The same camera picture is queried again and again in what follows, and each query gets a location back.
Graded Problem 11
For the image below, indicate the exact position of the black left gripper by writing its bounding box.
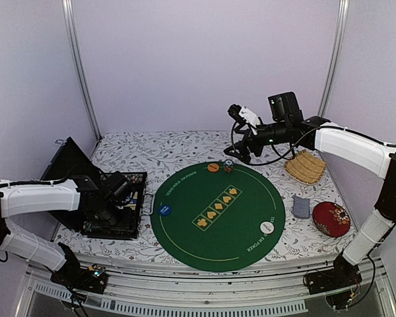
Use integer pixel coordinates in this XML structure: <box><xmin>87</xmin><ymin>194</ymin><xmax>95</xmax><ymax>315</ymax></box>
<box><xmin>97</xmin><ymin>201</ymin><xmax>137</xmax><ymax>231</ymax></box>

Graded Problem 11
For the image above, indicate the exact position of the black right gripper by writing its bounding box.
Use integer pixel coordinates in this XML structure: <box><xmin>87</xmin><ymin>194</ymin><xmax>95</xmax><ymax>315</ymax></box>
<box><xmin>224</xmin><ymin>120</ymin><xmax>290</xmax><ymax>163</ymax></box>

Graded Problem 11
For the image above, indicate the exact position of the stack of poker chips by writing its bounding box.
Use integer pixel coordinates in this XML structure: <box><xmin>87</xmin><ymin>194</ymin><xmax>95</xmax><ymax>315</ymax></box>
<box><xmin>223</xmin><ymin>159</ymin><xmax>234</xmax><ymax>172</ymax></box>

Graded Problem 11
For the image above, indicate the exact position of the orange big blind button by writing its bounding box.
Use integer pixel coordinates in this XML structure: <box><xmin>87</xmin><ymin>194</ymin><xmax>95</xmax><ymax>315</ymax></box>
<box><xmin>207</xmin><ymin>163</ymin><xmax>220</xmax><ymax>172</ymax></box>

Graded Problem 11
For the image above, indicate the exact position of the blue small blind button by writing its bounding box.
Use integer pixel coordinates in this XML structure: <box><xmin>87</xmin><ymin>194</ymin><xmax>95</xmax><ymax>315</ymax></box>
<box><xmin>158</xmin><ymin>205</ymin><xmax>172</xmax><ymax>217</ymax></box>

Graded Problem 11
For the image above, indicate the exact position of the white dealer button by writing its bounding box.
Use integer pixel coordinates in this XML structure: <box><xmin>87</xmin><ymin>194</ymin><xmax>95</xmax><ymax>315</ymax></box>
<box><xmin>260</xmin><ymin>221</ymin><xmax>275</xmax><ymax>234</ymax></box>

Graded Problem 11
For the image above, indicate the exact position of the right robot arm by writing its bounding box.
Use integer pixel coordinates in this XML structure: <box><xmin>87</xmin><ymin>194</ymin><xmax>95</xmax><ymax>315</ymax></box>
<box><xmin>224</xmin><ymin>92</ymin><xmax>396</xmax><ymax>288</ymax></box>

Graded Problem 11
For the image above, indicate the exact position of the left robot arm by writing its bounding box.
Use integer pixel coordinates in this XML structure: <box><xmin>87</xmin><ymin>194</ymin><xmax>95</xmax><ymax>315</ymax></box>
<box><xmin>0</xmin><ymin>172</ymin><xmax>131</xmax><ymax>287</ymax></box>

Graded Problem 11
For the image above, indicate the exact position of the black poker chip case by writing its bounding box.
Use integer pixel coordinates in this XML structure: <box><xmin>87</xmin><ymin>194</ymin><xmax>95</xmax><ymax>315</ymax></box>
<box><xmin>42</xmin><ymin>138</ymin><xmax>147</xmax><ymax>240</ymax></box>

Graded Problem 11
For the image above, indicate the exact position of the lower near chip row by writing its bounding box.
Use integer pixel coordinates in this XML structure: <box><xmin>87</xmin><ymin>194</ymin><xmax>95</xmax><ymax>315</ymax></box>
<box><xmin>82</xmin><ymin>221</ymin><xmax>100</xmax><ymax>232</ymax></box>

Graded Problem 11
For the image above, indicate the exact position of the chip row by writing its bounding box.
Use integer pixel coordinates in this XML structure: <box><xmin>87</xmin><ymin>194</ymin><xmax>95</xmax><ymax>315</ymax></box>
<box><xmin>82</xmin><ymin>221</ymin><xmax>100</xmax><ymax>232</ymax></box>
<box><xmin>124</xmin><ymin>173</ymin><xmax>147</xmax><ymax>185</ymax></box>

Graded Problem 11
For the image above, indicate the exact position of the far chip row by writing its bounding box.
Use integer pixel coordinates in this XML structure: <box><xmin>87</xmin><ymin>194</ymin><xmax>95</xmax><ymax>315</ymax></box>
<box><xmin>124</xmin><ymin>173</ymin><xmax>147</xmax><ymax>185</ymax></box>

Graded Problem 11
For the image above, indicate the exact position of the floral white tablecloth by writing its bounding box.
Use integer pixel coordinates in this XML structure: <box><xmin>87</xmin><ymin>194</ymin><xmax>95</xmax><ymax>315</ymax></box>
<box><xmin>54</xmin><ymin>131</ymin><xmax>356</xmax><ymax>265</ymax></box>

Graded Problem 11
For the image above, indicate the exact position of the round green poker mat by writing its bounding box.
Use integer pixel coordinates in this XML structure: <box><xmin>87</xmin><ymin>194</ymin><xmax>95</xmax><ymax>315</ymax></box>
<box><xmin>150</xmin><ymin>162</ymin><xmax>286</xmax><ymax>272</ymax></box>

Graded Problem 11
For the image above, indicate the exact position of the blue playing card deck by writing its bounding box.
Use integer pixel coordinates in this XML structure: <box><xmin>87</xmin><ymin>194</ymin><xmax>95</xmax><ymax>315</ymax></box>
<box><xmin>292</xmin><ymin>195</ymin><xmax>310</xmax><ymax>219</ymax></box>

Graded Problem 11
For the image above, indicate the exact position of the red floral round pouch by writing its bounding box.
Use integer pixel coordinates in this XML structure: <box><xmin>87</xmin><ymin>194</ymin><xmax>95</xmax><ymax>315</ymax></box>
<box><xmin>312</xmin><ymin>201</ymin><xmax>350</xmax><ymax>237</ymax></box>

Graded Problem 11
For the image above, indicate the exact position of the chrome case handle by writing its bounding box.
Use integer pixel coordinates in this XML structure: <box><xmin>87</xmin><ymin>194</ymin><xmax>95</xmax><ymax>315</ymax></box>
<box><xmin>143</xmin><ymin>193</ymin><xmax>155</xmax><ymax>216</ymax></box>

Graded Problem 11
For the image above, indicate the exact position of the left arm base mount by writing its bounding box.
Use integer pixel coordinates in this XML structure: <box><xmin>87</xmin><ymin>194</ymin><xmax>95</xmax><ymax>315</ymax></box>
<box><xmin>50</xmin><ymin>242</ymin><xmax>108</xmax><ymax>295</ymax></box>

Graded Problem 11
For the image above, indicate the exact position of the front aluminium rail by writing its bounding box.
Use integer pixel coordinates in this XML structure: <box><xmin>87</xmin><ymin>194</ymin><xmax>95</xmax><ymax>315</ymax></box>
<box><xmin>16</xmin><ymin>256</ymin><xmax>396</xmax><ymax>316</ymax></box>

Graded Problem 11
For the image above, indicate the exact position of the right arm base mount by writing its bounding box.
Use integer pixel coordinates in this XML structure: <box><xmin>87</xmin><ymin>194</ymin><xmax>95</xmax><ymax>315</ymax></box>
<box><xmin>303</xmin><ymin>254</ymin><xmax>362</xmax><ymax>310</ymax></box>

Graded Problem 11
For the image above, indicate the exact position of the right aluminium frame post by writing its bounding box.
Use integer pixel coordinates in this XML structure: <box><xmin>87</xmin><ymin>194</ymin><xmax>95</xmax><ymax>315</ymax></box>
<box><xmin>317</xmin><ymin>0</ymin><xmax>350</xmax><ymax>117</ymax></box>

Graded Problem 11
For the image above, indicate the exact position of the aluminium frame post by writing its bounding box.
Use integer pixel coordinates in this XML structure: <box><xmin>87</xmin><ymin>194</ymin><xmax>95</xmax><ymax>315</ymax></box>
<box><xmin>317</xmin><ymin>0</ymin><xmax>350</xmax><ymax>117</ymax></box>
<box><xmin>61</xmin><ymin>0</ymin><xmax>102</xmax><ymax>142</ymax></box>

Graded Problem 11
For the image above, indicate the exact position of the left aluminium frame post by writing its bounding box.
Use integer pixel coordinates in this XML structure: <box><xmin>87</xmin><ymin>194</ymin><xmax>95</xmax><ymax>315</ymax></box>
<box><xmin>61</xmin><ymin>0</ymin><xmax>102</xmax><ymax>142</ymax></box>

